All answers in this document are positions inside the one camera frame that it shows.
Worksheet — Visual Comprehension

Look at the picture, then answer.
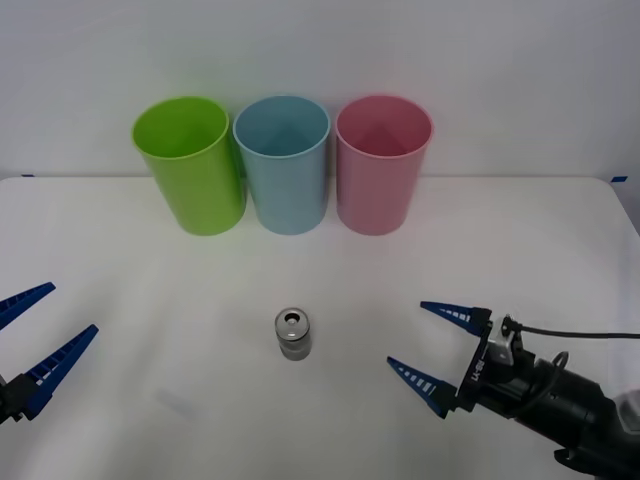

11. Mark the pink plastic bin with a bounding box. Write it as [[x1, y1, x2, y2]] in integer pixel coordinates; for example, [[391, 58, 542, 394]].
[[334, 94, 435, 237]]

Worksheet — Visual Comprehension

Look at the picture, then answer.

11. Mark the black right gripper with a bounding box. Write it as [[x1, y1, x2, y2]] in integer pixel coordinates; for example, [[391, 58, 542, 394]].
[[386, 300, 540, 420]]

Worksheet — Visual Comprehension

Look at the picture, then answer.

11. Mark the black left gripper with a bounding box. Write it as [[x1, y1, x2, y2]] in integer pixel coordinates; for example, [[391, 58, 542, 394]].
[[0, 282, 100, 427]]

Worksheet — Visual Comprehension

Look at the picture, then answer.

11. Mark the silver drink can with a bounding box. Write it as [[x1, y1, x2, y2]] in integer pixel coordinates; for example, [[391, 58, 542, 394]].
[[274, 306, 314, 362]]

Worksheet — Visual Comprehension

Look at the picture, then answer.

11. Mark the pale blue plastic bin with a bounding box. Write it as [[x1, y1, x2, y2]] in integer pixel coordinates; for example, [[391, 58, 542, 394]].
[[232, 94, 332, 236]]

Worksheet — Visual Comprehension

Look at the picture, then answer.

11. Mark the green plastic bin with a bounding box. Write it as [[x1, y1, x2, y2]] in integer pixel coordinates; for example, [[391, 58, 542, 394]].
[[130, 95, 248, 237]]

